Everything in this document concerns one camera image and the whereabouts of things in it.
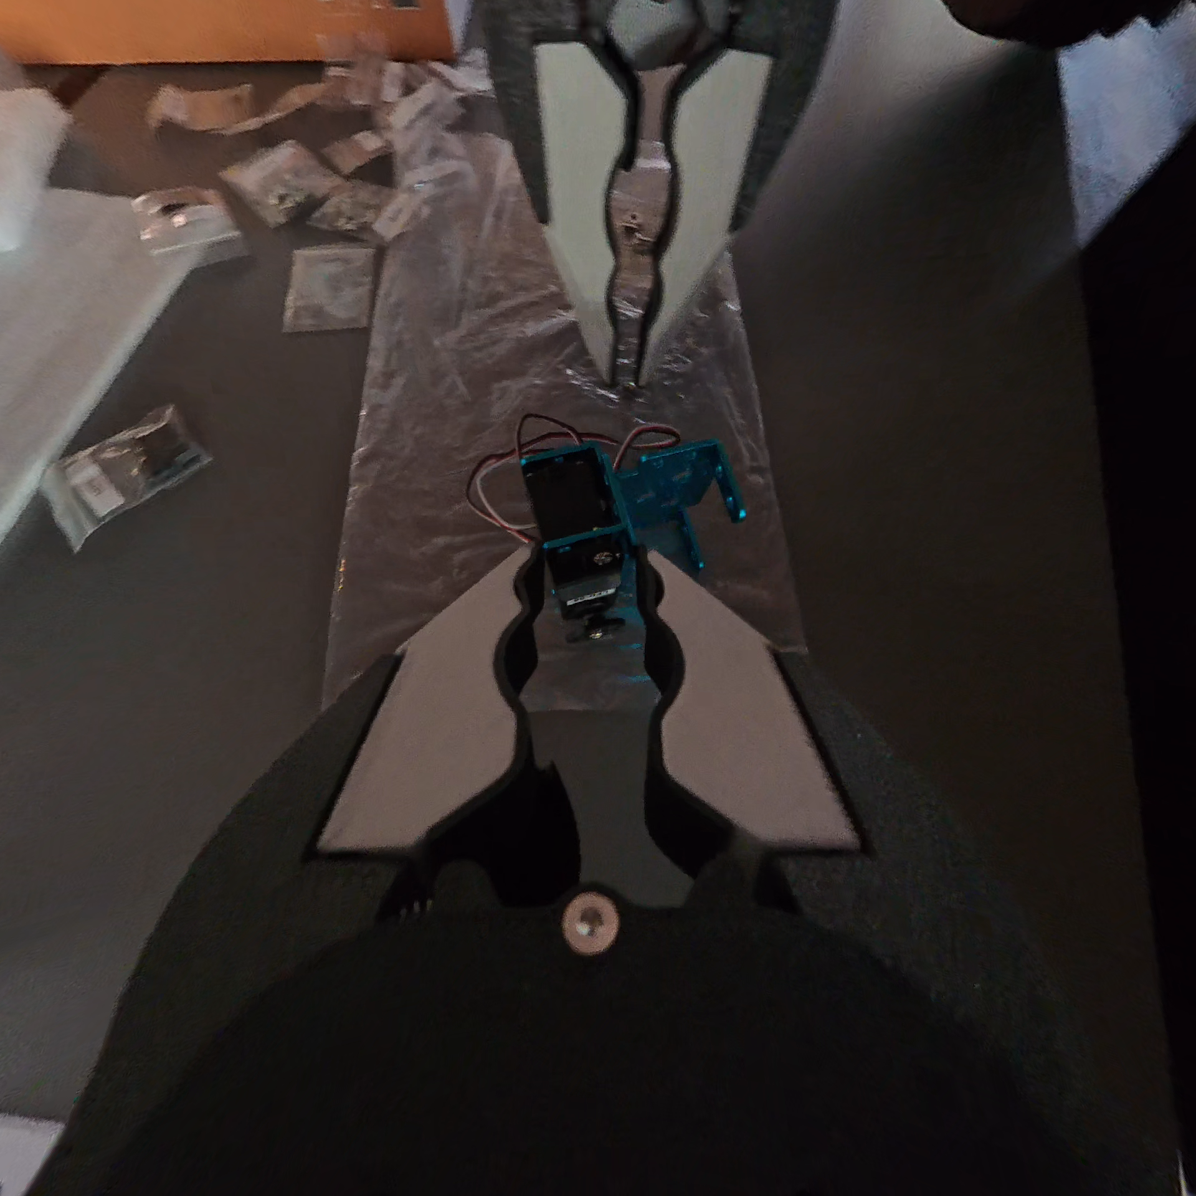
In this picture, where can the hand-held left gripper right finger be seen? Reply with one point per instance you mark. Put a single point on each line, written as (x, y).
(756, 738)

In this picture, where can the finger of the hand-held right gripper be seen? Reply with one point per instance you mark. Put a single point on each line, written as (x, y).
(575, 169)
(710, 169)

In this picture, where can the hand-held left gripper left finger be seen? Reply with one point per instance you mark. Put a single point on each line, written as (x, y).
(430, 738)

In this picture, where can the blue perforated metal bracket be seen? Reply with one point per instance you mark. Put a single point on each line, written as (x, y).
(663, 486)

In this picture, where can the large clear plastic bag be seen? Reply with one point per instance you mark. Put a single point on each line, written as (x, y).
(449, 374)

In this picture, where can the pile of clear screw bags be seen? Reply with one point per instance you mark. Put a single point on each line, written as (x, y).
(281, 182)

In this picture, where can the zip bag with black parts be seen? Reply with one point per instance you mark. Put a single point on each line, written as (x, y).
(121, 476)

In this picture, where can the orange cardboard box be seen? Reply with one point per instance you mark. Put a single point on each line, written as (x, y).
(187, 28)

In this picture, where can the person's black clothing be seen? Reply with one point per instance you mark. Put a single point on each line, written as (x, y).
(1149, 561)

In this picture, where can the white foam sheet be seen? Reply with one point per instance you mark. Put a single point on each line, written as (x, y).
(65, 327)

